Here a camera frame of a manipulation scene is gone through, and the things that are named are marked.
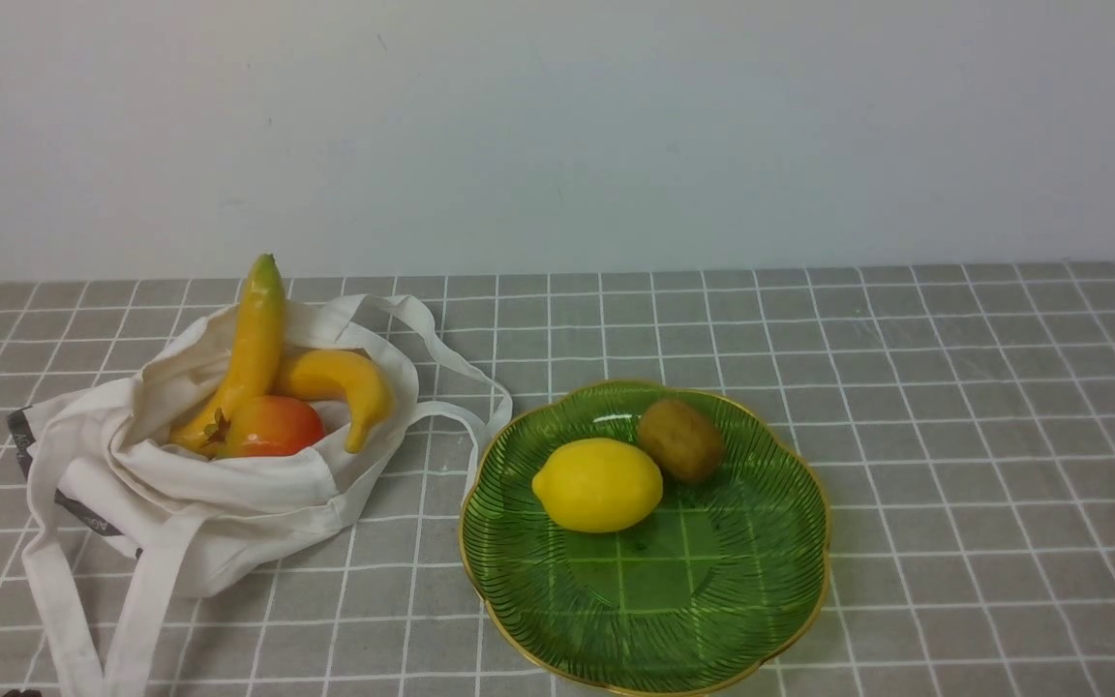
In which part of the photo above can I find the long yellow banana green tip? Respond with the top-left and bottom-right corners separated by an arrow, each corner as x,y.
169,255 -> 288,456

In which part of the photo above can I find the brown kiwi fruit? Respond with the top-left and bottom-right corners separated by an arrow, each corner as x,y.
637,398 -> 726,485

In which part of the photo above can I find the white cloth tote bag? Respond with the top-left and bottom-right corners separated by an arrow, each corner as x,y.
6,294 -> 513,696

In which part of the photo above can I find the yellow lemon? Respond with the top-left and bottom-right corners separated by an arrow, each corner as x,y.
531,438 -> 665,534

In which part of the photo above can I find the short curved yellow banana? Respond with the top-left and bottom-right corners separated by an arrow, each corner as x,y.
273,349 -> 397,454

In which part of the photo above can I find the green glass plate gold rim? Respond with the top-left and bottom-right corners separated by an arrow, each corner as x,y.
459,379 -> 831,696

